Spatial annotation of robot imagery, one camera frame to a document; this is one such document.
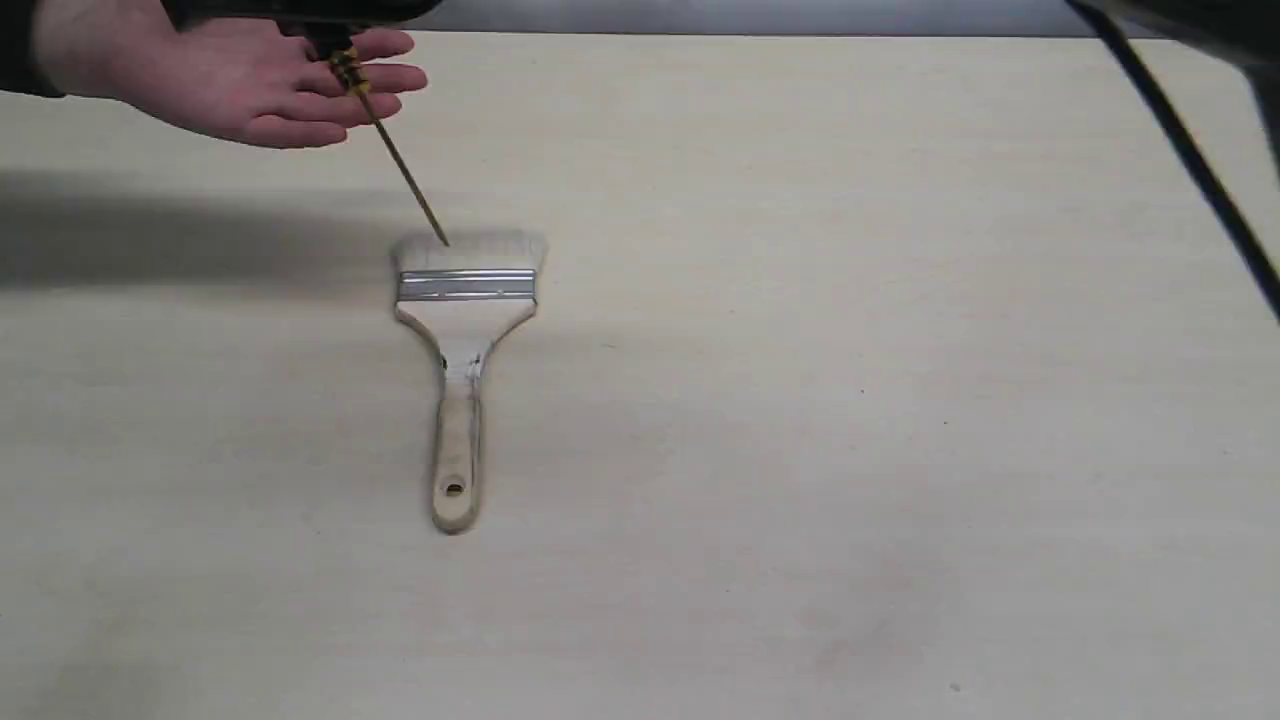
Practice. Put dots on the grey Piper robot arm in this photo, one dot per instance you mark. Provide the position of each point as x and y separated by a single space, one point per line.
1242 33

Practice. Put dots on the wide wooden paint brush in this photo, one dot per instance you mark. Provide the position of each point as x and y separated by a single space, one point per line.
463 299

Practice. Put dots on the person's bare hand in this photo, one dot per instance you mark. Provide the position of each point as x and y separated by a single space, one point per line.
239 80

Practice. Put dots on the black and gold screwdriver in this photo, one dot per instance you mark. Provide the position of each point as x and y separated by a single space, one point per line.
375 120

